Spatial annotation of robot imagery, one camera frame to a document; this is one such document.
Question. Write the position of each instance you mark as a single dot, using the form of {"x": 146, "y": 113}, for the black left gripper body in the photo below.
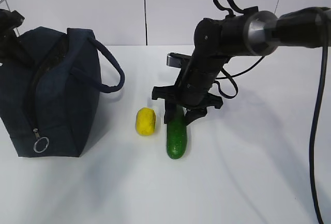
{"x": 11, "y": 47}

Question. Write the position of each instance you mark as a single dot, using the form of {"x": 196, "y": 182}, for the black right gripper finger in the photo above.
{"x": 193, "y": 115}
{"x": 170, "y": 111}

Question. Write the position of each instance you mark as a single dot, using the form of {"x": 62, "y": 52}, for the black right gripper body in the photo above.
{"x": 191, "y": 87}

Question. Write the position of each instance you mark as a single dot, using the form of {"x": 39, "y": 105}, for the green cucumber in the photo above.
{"x": 176, "y": 142}

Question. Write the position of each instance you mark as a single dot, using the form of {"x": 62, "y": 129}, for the yellow lemon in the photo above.
{"x": 145, "y": 122}

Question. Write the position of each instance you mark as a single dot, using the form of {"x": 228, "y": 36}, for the dark blue lunch bag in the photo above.
{"x": 49, "y": 109}

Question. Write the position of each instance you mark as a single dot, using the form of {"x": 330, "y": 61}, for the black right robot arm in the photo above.
{"x": 217, "y": 41}

